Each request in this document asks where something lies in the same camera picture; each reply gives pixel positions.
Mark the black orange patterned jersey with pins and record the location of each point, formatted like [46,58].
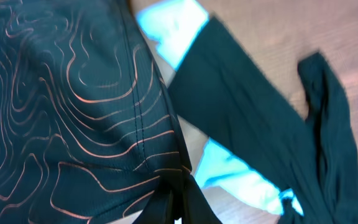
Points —
[88,133]

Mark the light blue shirt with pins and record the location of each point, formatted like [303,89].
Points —
[175,25]

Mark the plain black garment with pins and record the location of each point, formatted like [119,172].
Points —
[219,90]

